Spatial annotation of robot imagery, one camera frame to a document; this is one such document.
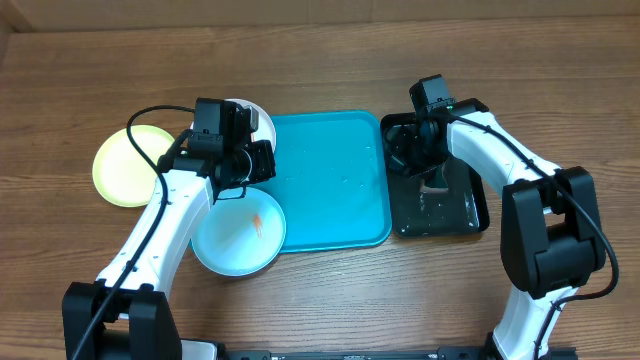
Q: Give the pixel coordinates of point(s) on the yellow-green plate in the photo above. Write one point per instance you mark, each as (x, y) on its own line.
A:
(120, 175)

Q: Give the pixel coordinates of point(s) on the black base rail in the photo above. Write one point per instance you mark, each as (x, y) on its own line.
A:
(350, 356)

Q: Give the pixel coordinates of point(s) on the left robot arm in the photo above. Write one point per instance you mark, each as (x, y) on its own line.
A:
(125, 313)

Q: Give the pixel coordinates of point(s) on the white plate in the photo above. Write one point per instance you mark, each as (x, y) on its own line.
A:
(266, 129)

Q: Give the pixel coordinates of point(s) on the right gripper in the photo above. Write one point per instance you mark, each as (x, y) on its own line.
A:
(398, 156)

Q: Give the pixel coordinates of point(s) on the green scrubbing sponge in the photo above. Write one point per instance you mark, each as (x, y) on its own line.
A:
(434, 182)

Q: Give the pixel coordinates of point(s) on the teal plastic tray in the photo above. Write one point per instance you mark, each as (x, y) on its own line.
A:
(330, 181)

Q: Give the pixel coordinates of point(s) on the black plastic tray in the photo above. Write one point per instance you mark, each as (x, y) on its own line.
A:
(462, 211)

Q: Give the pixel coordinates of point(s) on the light blue plate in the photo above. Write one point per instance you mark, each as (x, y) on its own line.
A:
(242, 234)

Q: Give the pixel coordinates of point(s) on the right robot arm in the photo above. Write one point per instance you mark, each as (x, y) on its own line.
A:
(551, 238)

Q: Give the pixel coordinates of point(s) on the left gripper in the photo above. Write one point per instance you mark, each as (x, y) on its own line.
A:
(265, 164)

